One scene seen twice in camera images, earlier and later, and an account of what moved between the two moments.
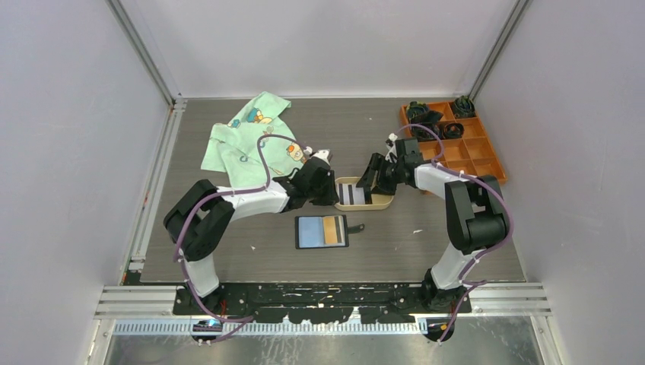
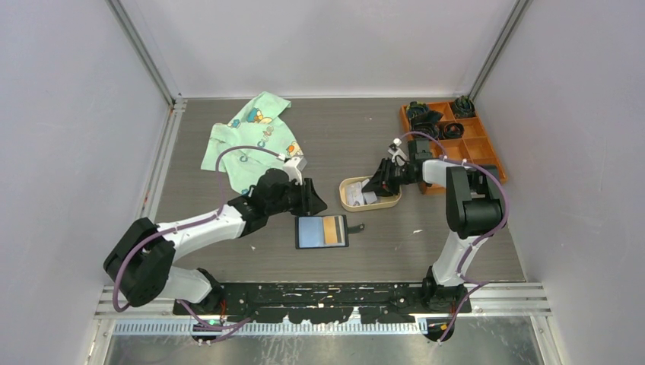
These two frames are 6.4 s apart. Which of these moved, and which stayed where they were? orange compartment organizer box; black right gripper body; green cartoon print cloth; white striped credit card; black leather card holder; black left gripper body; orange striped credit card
Moved: white striped credit card; black left gripper body
Stayed: orange compartment organizer box; black right gripper body; black leather card holder; orange striped credit card; green cartoon print cloth
